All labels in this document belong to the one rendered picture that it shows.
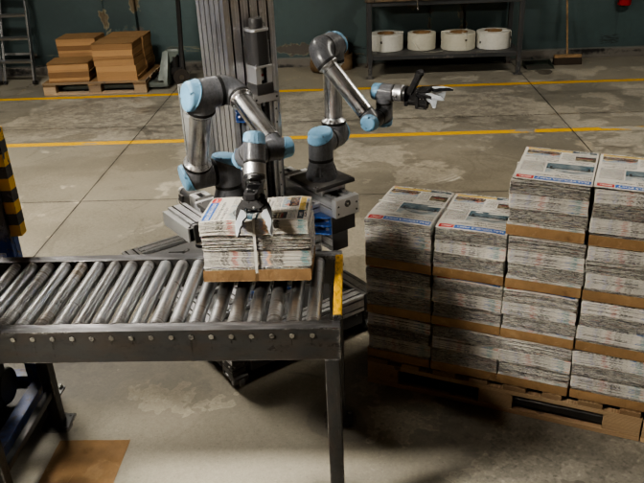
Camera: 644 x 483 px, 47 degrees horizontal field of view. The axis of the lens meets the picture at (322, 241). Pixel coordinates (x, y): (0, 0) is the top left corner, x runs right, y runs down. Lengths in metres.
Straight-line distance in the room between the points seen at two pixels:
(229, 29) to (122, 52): 5.60
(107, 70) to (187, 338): 6.67
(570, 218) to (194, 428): 1.76
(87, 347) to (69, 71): 6.70
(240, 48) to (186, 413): 1.60
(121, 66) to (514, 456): 6.80
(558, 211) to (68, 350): 1.78
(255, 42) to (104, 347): 1.44
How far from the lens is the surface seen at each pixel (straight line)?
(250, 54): 3.24
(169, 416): 3.37
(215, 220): 2.51
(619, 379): 3.14
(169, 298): 2.61
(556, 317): 3.02
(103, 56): 8.87
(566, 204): 2.82
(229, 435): 3.22
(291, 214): 2.52
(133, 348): 2.49
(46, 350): 2.59
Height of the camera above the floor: 2.06
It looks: 26 degrees down
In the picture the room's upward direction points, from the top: 3 degrees counter-clockwise
